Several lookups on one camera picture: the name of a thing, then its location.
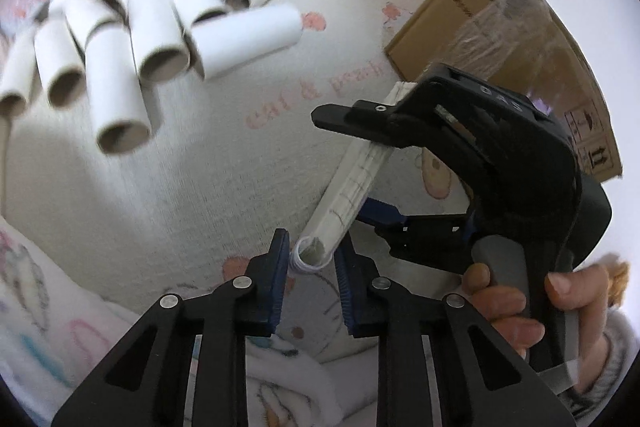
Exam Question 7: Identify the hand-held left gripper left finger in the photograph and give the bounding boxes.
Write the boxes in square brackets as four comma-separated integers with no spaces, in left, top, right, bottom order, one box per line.
[50,228,292,427]

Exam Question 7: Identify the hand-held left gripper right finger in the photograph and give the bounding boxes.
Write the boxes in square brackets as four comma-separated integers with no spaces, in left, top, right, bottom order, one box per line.
[334,234,576,427]

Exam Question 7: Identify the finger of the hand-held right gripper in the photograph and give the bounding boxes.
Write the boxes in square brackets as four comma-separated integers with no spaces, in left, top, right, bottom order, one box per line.
[311,79,441,148]
[356,198,473,273]

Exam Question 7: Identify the white paper sheets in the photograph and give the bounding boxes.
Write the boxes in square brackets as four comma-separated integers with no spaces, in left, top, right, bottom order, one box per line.
[291,81,416,275]

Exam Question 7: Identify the brown cardboard box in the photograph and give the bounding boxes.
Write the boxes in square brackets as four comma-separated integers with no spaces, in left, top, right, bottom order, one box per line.
[384,0,625,182]

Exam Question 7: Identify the person's right forearm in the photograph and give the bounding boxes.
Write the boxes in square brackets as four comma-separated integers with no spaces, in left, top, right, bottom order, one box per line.
[570,309,638,418]

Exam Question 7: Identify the person's right hand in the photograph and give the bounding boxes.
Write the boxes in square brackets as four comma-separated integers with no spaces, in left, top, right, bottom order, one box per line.
[461,262,616,379]

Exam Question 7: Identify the pink and white printed mat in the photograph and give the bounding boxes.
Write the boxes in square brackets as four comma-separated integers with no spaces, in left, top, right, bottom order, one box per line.
[0,0,640,363]

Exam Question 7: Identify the pile of paper tubes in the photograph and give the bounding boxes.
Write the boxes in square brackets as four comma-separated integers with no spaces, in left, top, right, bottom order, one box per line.
[0,0,303,155]

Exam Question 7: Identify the white printed fleece cloth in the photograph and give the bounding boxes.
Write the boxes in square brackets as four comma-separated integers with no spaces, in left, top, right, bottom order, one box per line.
[0,217,381,427]

